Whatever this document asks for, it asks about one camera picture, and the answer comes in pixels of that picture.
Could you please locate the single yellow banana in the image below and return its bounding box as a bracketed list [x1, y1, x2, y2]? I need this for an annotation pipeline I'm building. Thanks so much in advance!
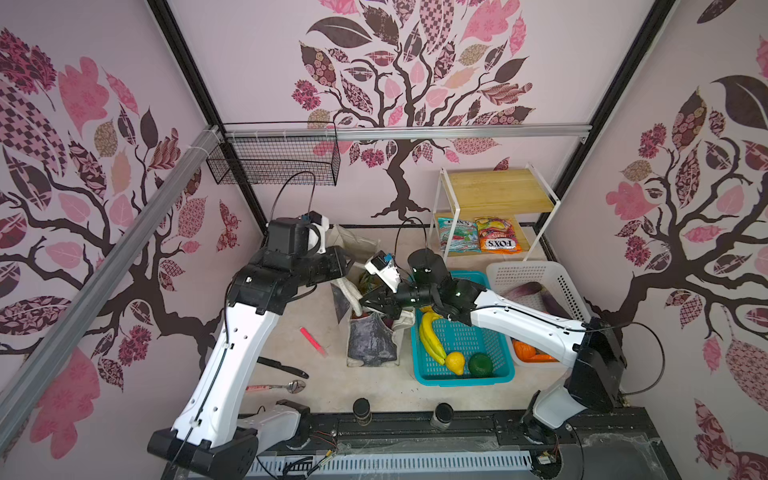
[419, 307, 447, 366]

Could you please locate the orange Fox's candy bag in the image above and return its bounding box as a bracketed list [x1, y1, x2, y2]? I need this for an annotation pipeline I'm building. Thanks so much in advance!
[475, 217, 523, 254]

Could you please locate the black post right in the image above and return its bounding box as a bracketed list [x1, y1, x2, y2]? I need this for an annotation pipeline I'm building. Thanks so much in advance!
[430, 402, 454, 431]

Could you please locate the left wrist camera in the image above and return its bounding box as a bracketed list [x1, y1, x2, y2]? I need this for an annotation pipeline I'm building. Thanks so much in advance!
[302, 211, 330, 255]

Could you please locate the black post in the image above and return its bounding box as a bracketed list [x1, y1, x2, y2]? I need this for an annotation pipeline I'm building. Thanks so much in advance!
[352, 398, 372, 427]
[430, 402, 454, 431]

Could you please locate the cream canvas grocery bag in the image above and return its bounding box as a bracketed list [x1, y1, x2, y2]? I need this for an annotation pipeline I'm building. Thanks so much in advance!
[326, 225, 415, 368]

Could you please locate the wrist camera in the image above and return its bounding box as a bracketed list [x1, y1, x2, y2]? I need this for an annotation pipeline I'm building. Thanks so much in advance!
[302, 211, 330, 255]
[365, 250, 401, 293]

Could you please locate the orange carrot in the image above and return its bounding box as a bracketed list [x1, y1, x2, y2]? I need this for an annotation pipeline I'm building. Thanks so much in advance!
[528, 354, 557, 363]

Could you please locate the yellow lemon front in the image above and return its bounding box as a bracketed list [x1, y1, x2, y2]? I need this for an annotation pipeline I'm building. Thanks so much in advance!
[444, 352, 466, 376]

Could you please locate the black wire basket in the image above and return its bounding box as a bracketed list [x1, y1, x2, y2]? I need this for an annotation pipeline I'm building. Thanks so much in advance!
[207, 120, 341, 186]

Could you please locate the white wooden shelf rack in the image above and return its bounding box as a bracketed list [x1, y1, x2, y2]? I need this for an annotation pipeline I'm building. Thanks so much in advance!
[427, 164, 561, 261]

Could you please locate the white vented cable duct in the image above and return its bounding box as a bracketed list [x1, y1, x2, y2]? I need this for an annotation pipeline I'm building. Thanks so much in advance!
[246, 451, 532, 479]

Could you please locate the light purple eggplant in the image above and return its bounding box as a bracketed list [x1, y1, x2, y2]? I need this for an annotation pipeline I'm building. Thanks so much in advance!
[504, 282, 544, 300]

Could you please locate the teal candy bag lower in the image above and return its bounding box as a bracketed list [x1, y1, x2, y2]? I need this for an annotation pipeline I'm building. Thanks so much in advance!
[437, 217, 480, 253]

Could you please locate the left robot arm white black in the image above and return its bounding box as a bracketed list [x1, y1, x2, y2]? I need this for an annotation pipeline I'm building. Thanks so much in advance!
[147, 211, 353, 479]

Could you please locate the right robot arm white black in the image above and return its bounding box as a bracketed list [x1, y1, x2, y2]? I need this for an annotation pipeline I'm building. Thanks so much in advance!
[360, 248, 626, 431]

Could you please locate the green bell pepper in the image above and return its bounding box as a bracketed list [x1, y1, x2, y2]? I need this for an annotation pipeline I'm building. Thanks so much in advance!
[468, 353, 494, 378]

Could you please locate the dark purple eggplant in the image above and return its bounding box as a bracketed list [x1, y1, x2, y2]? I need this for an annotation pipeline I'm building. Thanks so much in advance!
[540, 287, 572, 319]

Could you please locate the green yellow snack bag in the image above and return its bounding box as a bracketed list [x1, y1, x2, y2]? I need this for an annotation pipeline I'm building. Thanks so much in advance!
[358, 272, 382, 295]

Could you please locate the black post left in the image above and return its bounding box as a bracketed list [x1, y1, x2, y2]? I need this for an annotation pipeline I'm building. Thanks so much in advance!
[352, 398, 372, 427]

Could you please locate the teal plastic basket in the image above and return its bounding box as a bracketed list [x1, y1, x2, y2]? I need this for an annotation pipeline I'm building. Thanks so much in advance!
[409, 270, 516, 386]

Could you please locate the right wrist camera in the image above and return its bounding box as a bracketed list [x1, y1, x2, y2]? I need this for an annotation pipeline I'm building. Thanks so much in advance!
[365, 250, 401, 293]

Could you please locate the pink marker pen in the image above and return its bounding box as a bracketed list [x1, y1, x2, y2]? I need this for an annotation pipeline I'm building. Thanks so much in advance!
[300, 327, 327, 358]

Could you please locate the white plastic basket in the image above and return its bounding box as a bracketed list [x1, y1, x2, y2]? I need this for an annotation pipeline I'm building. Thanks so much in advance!
[471, 261, 590, 369]

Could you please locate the black handled knife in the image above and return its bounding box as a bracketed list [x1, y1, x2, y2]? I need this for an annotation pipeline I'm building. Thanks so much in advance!
[257, 357, 310, 379]

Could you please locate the metal spoon pink handle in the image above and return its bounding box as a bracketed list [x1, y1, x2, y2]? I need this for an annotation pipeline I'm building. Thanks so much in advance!
[246, 379, 306, 394]

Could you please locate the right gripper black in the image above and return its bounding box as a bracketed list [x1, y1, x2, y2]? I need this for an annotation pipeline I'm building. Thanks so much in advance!
[358, 282, 438, 322]

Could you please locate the small orange pumpkin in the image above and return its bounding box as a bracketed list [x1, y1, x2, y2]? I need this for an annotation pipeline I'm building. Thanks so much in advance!
[512, 340, 539, 362]

